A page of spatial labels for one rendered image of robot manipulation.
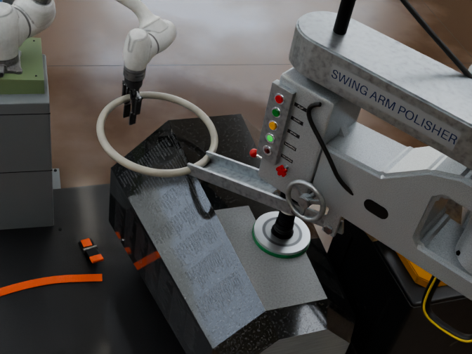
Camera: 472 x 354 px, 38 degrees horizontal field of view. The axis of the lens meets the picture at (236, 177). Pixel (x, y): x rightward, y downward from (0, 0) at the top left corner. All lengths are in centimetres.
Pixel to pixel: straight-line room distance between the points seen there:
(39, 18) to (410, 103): 185
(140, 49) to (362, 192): 109
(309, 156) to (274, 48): 323
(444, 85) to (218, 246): 105
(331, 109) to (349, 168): 19
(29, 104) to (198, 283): 115
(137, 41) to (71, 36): 247
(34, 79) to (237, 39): 249
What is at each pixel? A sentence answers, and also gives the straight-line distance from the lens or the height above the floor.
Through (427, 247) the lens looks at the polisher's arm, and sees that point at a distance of 210.
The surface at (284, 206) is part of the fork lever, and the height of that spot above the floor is 105.
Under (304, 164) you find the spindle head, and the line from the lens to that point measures 215.
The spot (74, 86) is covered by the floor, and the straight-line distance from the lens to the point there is 461.
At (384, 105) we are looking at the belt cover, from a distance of 190.
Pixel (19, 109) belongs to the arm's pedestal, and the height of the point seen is 77.
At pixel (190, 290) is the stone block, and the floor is 68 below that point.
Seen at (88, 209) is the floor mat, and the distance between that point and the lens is 372.
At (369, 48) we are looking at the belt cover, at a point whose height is 171.
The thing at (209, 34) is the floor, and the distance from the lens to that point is 533.
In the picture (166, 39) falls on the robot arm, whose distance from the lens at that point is 282.
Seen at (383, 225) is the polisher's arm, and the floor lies 126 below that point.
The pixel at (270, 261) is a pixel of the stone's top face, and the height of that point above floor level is 84.
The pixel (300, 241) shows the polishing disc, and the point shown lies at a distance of 252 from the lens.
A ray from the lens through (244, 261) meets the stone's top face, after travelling 244.
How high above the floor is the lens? 265
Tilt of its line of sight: 41 degrees down
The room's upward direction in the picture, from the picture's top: 12 degrees clockwise
